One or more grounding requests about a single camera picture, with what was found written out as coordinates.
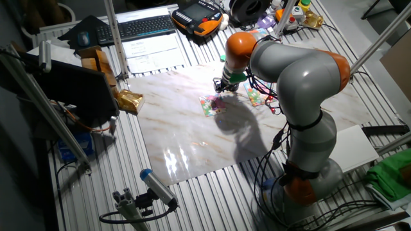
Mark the colourful cartoon jigsaw puzzle board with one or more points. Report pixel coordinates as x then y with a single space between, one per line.
256 96
212 107

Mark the black mouse pad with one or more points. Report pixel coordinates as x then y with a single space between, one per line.
69 35

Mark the black chair base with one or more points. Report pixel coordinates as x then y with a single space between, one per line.
401 6

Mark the orange plastic item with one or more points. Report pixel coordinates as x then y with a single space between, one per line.
280 14

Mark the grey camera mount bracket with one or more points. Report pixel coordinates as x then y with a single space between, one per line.
128 208

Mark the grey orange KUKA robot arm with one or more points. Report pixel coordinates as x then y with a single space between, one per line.
302 77

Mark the black monitor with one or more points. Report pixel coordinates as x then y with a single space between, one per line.
80 93

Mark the white bottle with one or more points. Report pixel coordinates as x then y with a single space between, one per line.
276 4

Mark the flat white box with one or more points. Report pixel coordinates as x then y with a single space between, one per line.
353 147

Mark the yellow box with green button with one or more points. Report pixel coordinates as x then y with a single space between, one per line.
304 5

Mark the orange black teach pendant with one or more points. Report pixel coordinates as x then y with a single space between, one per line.
197 16

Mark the white rounded plastic toy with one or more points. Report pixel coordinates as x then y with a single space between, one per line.
224 22

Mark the brown cardboard boxes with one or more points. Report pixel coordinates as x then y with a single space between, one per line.
99 62

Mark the black metal bar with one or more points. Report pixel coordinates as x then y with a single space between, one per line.
385 130

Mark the silver bar camera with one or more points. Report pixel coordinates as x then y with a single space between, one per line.
45 56

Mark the aluminium frame beam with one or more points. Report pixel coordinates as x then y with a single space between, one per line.
41 106
395 142

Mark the plain white sheet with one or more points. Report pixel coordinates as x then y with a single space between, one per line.
61 54

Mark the green printed wrist mount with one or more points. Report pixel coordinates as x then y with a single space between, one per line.
238 78

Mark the white round chair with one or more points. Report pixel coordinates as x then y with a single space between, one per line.
69 11

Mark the blue box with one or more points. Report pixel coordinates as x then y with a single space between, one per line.
75 147

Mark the purple plastic item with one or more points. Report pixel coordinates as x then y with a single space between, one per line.
266 22

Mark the black puck with blue sticker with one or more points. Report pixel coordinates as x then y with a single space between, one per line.
237 89

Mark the black computer keyboard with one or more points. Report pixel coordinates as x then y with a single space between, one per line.
136 29

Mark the dangling board with red light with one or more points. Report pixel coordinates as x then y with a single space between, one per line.
273 110

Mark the printed white paper sheet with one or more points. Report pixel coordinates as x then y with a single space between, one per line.
149 45
157 62

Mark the blue orange jigsaw puzzle board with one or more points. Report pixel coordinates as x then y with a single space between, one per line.
260 32

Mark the small grey switch box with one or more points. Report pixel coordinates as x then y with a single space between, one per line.
297 12

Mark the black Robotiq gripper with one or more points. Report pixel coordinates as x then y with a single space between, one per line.
226 85

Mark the gold foil bag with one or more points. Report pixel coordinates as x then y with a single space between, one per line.
128 101

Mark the grey box with red button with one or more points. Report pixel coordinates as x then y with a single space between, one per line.
291 23

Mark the aluminium profile post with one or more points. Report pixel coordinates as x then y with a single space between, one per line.
375 43
116 38
284 17

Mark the green cloth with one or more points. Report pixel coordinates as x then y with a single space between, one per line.
390 174

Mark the black filament spool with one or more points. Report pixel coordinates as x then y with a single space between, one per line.
250 11

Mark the brown cardboard panel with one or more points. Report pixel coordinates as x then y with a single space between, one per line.
398 67

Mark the dark computer mouse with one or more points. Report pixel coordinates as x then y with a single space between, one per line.
83 38

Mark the silver camera with blue cap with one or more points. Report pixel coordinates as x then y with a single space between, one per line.
159 187

